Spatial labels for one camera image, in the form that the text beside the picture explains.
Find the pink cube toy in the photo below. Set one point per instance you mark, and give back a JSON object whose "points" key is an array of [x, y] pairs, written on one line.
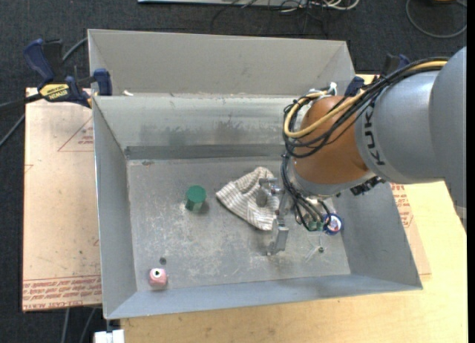
{"points": [[157, 277]]}

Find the small clear plastic piece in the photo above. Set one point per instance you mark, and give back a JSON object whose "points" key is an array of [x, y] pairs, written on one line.
{"points": [[315, 251]]}

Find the grey metal bin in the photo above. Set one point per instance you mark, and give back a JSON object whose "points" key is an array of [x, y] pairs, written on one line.
{"points": [[208, 245]]}

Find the brown cardboard board red print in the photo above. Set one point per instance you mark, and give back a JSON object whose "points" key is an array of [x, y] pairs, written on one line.
{"points": [[59, 200]]}

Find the blue and white round toy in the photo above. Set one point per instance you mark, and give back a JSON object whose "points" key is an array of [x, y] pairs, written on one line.
{"points": [[333, 222]]}

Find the green plastic cup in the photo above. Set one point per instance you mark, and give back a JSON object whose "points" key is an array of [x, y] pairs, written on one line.
{"points": [[195, 198]]}

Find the striped white cloth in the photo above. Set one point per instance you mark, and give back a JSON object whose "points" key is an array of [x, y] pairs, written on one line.
{"points": [[243, 198]]}

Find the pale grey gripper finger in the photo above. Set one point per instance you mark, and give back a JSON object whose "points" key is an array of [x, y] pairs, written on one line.
{"points": [[262, 199], [281, 238]]}

